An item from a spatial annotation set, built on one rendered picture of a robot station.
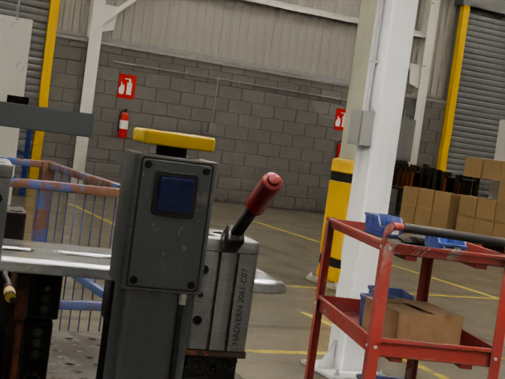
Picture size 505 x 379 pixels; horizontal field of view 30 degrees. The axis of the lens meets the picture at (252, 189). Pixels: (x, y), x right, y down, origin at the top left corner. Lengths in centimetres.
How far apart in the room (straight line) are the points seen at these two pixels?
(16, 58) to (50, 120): 851
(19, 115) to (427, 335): 254
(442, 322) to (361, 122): 194
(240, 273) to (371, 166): 397
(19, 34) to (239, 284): 834
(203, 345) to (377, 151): 400
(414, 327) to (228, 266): 219
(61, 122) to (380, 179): 428
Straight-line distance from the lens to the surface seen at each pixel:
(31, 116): 72
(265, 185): 85
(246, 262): 97
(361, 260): 496
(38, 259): 105
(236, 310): 97
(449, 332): 319
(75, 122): 72
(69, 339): 204
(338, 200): 815
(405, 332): 311
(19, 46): 924
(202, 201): 78
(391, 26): 496
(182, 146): 78
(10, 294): 85
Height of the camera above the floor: 116
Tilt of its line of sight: 3 degrees down
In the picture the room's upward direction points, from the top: 8 degrees clockwise
